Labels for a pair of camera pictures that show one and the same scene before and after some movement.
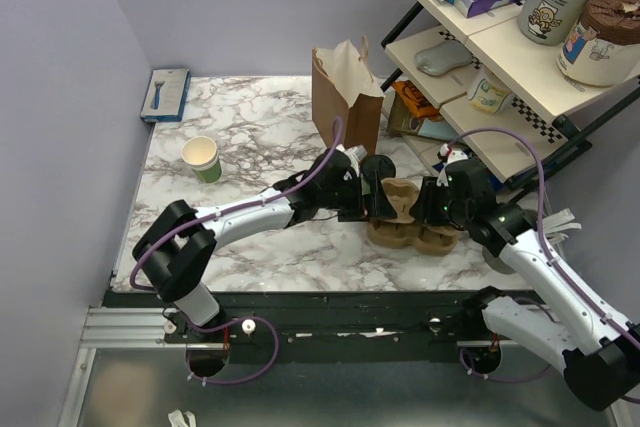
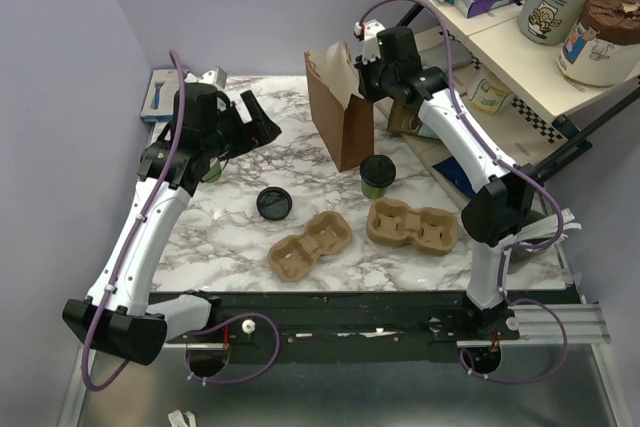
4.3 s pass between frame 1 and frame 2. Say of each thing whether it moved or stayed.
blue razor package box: stayed
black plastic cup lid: stayed
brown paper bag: stayed
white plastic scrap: stayed
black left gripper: moved
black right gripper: moved
